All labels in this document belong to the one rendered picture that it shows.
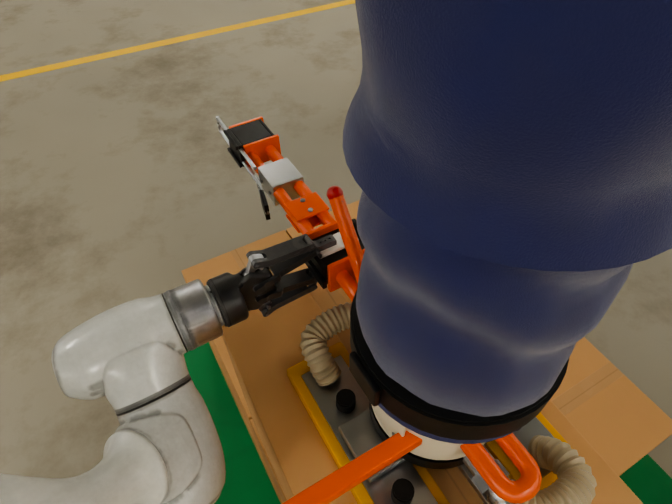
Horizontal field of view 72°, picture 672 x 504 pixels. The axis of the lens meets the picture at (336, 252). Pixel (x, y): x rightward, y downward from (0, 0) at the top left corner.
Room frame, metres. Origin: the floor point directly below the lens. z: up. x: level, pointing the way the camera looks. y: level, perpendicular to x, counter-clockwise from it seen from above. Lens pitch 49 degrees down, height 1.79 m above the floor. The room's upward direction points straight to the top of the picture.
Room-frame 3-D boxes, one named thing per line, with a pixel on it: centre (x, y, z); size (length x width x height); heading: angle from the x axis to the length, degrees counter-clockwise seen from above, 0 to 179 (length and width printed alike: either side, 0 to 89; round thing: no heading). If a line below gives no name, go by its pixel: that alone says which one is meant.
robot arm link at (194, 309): (0.37, 0.20, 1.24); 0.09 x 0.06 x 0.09; 30
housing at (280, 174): (0.67, 0.10, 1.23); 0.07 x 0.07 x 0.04; 30
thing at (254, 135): (0.79, 0.16, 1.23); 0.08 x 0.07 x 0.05; 30
